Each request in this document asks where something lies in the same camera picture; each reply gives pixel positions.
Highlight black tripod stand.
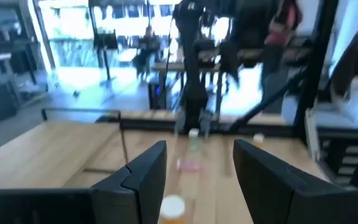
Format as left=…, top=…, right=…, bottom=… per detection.
left=93, top=30, right=119, bottom=88

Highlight green medicine bottle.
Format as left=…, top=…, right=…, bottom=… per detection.
left=187, top=128, right=202, bottom=155

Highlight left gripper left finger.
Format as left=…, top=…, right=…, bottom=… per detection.
left=0, top=140, right=168, bottom=224

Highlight pink medicine bottle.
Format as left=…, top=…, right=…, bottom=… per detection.
left=176, top=159, right=203, bottom=173

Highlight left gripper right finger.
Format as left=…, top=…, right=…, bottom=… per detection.
left=233, top=139, right=358, bottom=224

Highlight background wooden table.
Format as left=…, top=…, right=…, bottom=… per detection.
left=152, top=60, right=222, bottom=74

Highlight person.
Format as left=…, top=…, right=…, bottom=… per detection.
left=134, top=26, right=161, bottom=78
left=261, top=0, right=303, bottom=94

